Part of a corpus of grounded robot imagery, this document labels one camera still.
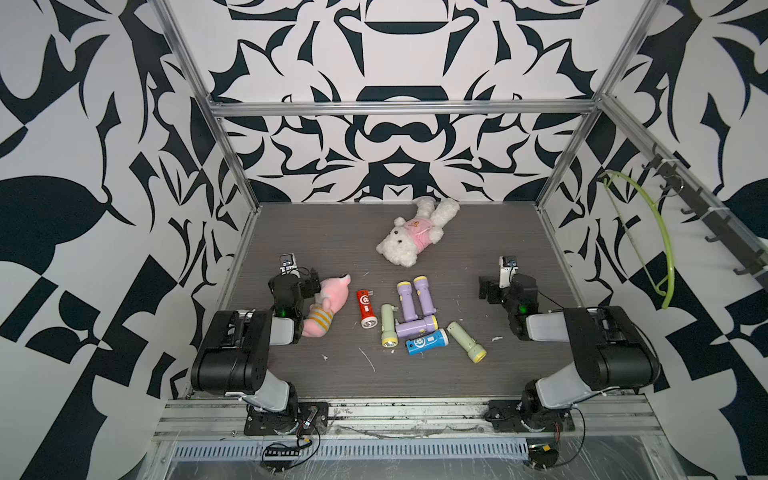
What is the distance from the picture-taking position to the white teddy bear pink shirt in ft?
3.23

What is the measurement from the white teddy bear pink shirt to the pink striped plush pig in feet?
0.56

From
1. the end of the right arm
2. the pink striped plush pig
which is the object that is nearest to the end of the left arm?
the pink striped plush pig

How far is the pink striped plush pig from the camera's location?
33.0 inches

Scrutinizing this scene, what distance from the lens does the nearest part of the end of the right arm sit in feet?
2.83

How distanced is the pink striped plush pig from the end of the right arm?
399mm
